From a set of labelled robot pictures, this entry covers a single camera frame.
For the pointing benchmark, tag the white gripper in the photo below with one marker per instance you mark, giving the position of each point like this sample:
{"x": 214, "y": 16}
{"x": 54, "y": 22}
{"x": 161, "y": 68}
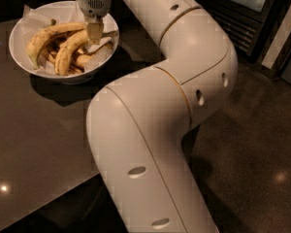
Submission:
{"x": 93, "y": 4}

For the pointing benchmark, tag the yellow spotted banana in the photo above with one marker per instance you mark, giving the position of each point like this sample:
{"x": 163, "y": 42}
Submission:
{"x": 78, "y": 44}

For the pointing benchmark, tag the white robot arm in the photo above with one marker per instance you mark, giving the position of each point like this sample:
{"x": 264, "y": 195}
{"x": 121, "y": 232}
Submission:
{"x": 135, "y": 124}

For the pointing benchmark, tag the small lower yellow banana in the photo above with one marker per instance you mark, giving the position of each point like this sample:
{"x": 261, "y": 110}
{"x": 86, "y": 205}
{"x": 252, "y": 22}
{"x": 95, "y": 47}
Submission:
{"x": 80, "y": 60}

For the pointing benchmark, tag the white ceramic bowl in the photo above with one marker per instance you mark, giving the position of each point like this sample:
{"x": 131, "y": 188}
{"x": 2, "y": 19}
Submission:
{"x": 18, "y": 57}

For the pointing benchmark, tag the bottom brown spotted banana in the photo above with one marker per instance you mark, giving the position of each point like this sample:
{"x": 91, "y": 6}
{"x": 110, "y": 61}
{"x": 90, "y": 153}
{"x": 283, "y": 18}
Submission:
{"x": 50, "y": 57}

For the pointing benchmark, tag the upper left spotted banana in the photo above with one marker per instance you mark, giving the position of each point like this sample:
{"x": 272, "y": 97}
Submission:
{"x": 38, "y": 42}

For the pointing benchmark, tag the white paper bowl liner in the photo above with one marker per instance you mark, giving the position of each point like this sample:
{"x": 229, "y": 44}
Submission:
{"x": 32, "y": 18}

